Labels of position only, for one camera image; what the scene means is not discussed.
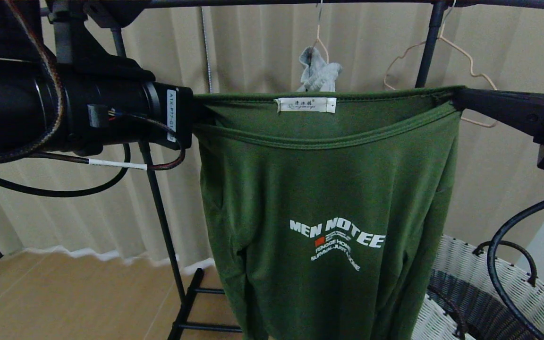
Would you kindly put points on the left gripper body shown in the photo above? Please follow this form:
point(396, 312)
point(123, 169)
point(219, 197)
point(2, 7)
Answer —
point(121, 113)

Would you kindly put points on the pink clothes hanger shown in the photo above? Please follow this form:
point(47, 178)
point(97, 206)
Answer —
point(461, 54)
point(319, 28)

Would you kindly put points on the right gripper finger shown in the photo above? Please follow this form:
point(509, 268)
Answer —
point(503, 111)

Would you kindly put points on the pale grey shorts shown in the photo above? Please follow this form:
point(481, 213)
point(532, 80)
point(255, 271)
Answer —
point(319, 75)

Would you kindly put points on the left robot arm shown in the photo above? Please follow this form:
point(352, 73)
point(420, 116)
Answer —
point(3, 104)

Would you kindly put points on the green long-sleeved shirt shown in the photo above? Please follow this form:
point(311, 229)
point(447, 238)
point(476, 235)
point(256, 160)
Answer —
point(328, 189)

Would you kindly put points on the black clothes rack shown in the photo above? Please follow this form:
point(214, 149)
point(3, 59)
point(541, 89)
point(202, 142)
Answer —
point(160, 212)

